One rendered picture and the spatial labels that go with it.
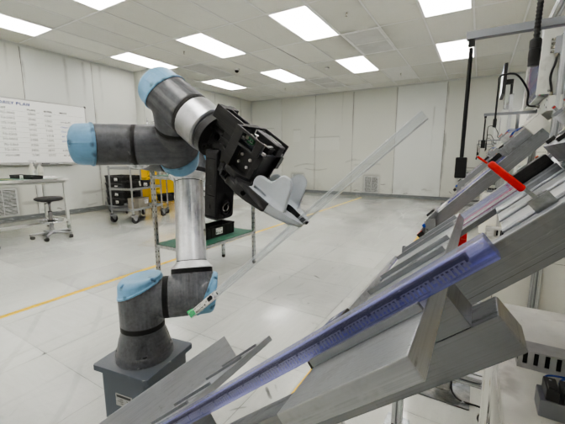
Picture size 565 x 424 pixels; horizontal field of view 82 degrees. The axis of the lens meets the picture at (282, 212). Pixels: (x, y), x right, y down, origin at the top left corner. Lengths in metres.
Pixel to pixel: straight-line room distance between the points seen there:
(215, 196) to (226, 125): 0.11
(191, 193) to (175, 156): 0.35
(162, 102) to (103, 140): 0.14
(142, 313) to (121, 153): 0.46
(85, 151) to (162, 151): 0.13
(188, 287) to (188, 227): 0.17
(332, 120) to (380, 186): 2.41
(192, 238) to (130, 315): 0.25
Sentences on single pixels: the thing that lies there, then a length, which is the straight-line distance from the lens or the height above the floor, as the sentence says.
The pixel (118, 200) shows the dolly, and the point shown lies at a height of 0.26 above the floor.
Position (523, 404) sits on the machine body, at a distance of 0.88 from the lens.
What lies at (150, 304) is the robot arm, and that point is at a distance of 0.95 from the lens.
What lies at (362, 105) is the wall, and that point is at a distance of 9.93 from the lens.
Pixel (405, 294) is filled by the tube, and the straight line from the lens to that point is 0.18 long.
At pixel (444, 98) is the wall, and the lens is 9.52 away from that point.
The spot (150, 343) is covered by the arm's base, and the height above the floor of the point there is 0.61.
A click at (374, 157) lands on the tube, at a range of 0.41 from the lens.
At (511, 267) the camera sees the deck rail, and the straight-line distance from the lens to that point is 0.58.
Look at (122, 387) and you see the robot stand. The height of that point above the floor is 0.50.
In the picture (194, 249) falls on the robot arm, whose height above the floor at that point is 0.84.
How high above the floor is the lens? 1.10
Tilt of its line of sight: 9 degrees down
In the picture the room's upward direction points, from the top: straight up
